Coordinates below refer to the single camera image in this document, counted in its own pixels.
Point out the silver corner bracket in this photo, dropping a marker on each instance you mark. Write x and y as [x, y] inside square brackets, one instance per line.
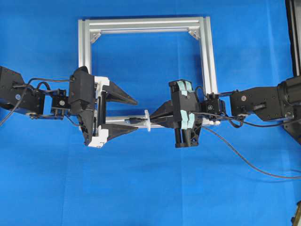
[94, 36]
[194, 34]

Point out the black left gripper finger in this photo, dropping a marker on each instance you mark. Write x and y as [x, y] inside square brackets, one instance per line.
[107, 132]
[114, 92]

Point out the silver right corner bracket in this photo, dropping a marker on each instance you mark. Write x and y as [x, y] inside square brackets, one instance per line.
[194, 34]

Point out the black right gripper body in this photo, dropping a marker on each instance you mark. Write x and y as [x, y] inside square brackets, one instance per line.
[185, 104]

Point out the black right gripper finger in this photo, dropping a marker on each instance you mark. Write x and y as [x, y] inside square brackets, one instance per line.
[166, 109]
[167, 122]

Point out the white zip tie loop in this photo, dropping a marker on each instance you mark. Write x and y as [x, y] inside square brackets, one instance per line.
[147, 120]

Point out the black stand at right edge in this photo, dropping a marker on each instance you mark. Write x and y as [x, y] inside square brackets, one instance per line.
[293, 11]

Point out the aluminium extrusion frame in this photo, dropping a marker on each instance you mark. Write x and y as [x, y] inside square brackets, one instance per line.
[145, 52]

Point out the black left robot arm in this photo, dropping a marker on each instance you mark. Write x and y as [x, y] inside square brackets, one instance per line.
[41, 102]

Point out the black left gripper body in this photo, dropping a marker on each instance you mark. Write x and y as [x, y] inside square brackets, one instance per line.
[89, 109]

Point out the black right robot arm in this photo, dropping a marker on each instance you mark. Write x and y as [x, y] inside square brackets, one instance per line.
[279, 103]

